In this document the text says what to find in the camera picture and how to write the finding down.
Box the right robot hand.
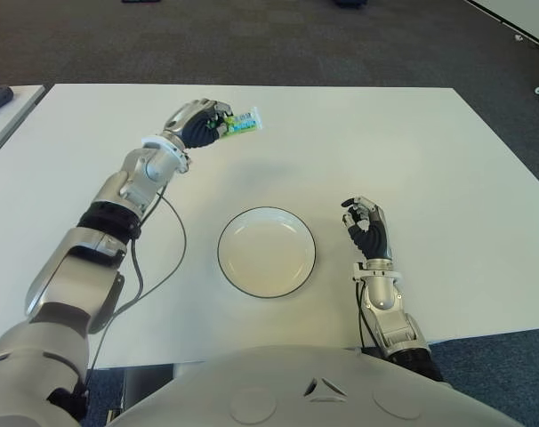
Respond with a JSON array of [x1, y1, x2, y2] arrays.
[[340, 195, 394, 261]]

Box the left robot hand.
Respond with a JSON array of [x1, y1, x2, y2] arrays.
[[162, 98, 233, 150]]

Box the green white toothpaste tube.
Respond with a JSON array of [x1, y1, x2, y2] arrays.
[[215, 106, 265, 141]]

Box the white plate with black rim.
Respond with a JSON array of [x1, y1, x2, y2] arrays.
[[217, 205, 318, 299]]

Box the grey robot torso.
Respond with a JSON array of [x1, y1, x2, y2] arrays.
[[106, 344, 520, 427]]

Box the white side table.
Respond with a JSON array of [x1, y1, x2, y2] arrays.
[[0, 84, 46, 164]]

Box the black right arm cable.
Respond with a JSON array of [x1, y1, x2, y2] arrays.
[[357, 281, 374, 349]]

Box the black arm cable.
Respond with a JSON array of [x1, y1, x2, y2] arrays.
[[357, 281, 374, 349], [84, 185, 189, 402]]

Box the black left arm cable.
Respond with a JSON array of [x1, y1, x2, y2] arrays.
[[84, 185, 189, 402]]

